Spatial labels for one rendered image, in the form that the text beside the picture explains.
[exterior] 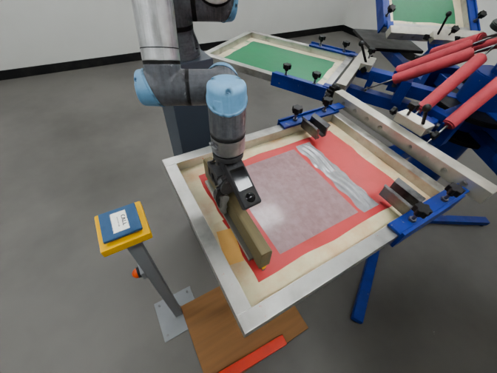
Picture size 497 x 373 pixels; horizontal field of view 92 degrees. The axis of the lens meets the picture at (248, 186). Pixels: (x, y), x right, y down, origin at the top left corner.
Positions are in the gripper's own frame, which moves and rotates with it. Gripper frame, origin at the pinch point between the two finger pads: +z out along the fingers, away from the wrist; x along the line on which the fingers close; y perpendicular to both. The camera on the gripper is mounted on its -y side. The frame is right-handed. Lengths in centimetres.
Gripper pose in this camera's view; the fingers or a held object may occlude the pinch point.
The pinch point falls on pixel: (232, 209)
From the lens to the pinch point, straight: 68.0
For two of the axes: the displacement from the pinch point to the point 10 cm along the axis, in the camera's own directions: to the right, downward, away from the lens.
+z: -0.4, 6.8, 7.3
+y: -5.0, -6.5, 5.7
